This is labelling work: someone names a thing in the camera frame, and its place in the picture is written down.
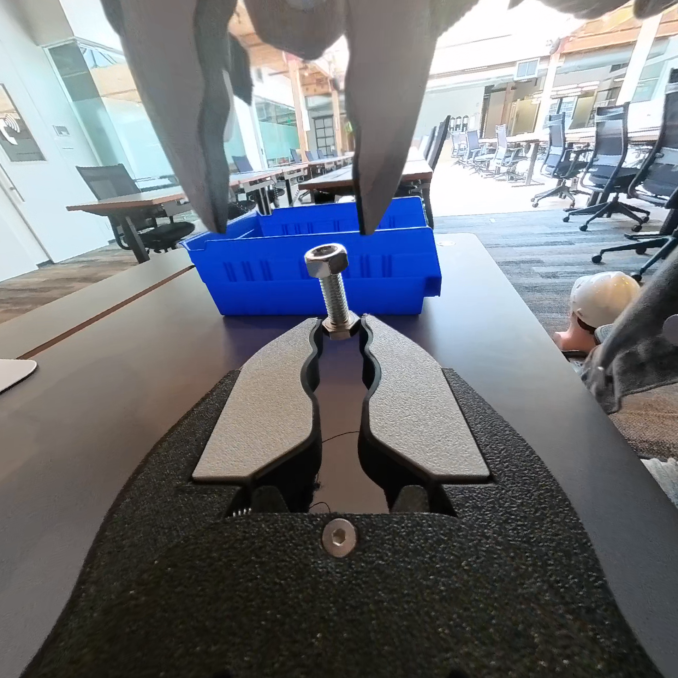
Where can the row of black office chairs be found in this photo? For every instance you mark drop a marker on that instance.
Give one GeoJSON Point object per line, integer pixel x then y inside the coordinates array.
{"type": "Point", "coordinates": [609, 159]}

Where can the blue plastic bin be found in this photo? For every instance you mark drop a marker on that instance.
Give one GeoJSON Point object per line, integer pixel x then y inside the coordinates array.
{"type": "Point", "coordinates": [265, 286]}

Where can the white door with window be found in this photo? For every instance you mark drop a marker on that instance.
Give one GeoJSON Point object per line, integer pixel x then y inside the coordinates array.
{"type": "Point", "coordinates": [21, 222]}

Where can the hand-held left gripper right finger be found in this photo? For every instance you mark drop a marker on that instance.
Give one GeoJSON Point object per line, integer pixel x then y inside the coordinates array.
{"type": "Point", "coordinates": [418, 418]}

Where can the black mesh office chair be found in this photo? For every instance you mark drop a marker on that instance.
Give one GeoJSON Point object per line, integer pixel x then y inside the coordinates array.
{"type": "Point", "coordinates": [106, 180]}

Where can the blue jeans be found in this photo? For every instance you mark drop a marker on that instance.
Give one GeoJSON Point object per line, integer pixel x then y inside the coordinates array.
{"type": "Point", "coordinates": [665, 476]}

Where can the grey denim jacket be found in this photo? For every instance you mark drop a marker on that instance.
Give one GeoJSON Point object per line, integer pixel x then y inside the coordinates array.
{"type": "Point", "coordinates": [641, 349]}

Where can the steel hex bolt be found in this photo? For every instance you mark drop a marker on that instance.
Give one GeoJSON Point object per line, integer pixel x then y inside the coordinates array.
{"type": "Point", "coordinates": [333, 299]}

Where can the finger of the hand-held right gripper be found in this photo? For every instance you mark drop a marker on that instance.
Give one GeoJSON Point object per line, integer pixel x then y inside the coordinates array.
{"type": "Point", "coordinates": [386, 95]}
{"type": "Point", "coordinates": [175, 95]}

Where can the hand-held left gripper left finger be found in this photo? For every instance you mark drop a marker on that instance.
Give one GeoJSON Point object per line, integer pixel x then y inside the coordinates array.
{"type": "Point", "coordinates": [265, 413]}

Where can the steel hex nut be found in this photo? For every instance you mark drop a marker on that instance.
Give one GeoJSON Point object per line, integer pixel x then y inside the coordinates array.
{"type": "Point", "coordinates": [326, 262]}

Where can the wooden top office desk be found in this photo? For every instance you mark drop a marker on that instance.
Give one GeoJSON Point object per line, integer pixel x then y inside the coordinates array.
{"type": "Point", "coordinates": [132, 200]}
{"type": "Point", "coordinates": [529, 139]}

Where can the white cap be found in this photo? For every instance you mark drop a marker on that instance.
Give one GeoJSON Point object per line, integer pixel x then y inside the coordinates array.
{"type": "Point", "coordinates": [604, 296]}

